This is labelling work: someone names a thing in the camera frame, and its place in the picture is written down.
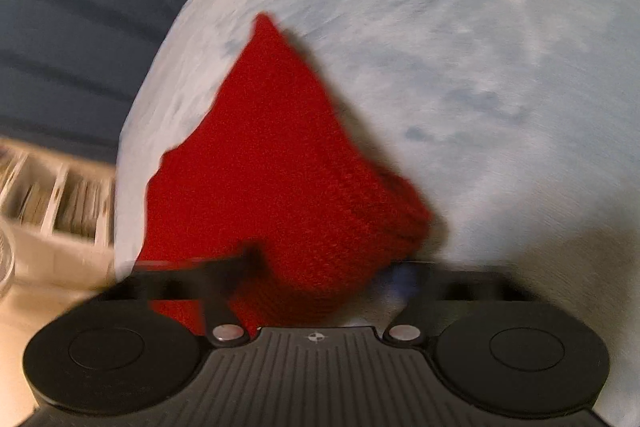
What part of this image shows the white shelf unit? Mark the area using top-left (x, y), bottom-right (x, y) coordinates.
top-left (1, 136), bottom-right (115, 291)

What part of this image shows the light blue bed cover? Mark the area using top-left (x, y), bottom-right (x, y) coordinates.
top-left (115, 0), bottom-right (639, 426)

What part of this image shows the red knit cardigan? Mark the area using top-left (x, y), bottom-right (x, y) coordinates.
top-left (137, 14), bottom-right (431, 332)

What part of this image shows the dark blue curtain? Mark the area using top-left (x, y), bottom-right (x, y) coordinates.
top-left (1, 0), bottom-right (186, 162)

